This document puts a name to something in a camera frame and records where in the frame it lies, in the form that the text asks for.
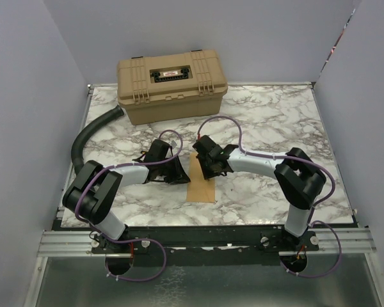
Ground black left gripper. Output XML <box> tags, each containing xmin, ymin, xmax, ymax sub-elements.
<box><xmin>157</xmin><ymin>155</ymin><xmax>190</xmax><ymax>185</ymax></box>

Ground brown paper envelope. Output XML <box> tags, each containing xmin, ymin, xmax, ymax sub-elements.
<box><xmin>186</xmin><ymin>153</ymin><xmax>215</xmax><ymax>203</ymax></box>

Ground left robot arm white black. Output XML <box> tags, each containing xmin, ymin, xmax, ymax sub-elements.
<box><xmin>62</xmin><ymin>139</ymin><xmax>191</xmax><ymax>253</ymax></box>

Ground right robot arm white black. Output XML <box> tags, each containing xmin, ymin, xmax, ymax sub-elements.
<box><xmin>193</xmin><ymin>136</ymin><xmax>326</xmax><ymax>250</ymax></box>

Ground tan plastic toolbox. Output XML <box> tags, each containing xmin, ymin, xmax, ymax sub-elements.
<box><xmin>116</xmin><ymin>49</ymin><xmax>228</xmax><ymax>125</ymax></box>

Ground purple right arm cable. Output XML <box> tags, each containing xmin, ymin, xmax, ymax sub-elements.
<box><xmin>196</xmin><ymin>115</ymin><xmax>342</xmax><ymax>278</ymax></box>

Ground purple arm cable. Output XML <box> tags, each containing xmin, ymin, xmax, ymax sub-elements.
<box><xmin>74</xmin><ymin>129</ymin><xmax>184</xmax><ymax>282</ymax></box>
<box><xmin>196</xmin><ymin>115</ymin><xmax>342</xmax><ymax>278</ymax></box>

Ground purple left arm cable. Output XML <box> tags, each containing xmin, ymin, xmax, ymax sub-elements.
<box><xmin>74</xmin><ymin>129</ymin><xmax>184</xmax><ymax>282</ymax></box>

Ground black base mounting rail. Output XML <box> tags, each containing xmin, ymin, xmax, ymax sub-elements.
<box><xmin>40</xmin><ymin>225</ymin><xmax>319</xmax><ymax>267</ymax></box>

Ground black corrugated hose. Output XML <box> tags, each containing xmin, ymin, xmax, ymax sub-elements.
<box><xmin>70</xmin><ymin>106</ymin><xmax>125</xmax><ymax>175</ymax></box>

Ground aluminium extrusion frame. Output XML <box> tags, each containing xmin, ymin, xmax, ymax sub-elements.
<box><xmin>37</xmin><ymin>85</ymin><xmax>379</xmax><ymax>306</ymax></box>

